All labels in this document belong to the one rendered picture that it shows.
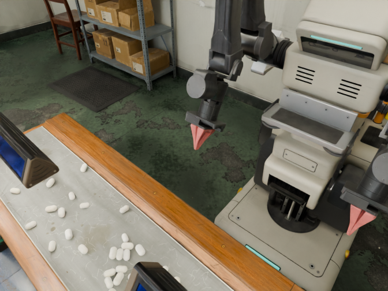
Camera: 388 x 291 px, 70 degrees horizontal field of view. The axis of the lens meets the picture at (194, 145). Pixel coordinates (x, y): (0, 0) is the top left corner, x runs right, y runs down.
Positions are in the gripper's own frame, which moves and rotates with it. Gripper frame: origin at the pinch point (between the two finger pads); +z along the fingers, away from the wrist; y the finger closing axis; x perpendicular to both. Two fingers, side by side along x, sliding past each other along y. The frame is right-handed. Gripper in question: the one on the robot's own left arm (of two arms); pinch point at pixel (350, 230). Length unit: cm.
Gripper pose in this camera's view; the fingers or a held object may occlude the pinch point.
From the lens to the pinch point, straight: 71.3
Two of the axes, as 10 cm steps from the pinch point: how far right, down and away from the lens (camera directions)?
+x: 5.6, -1.0, 8.2
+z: -3.0, 9.0, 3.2
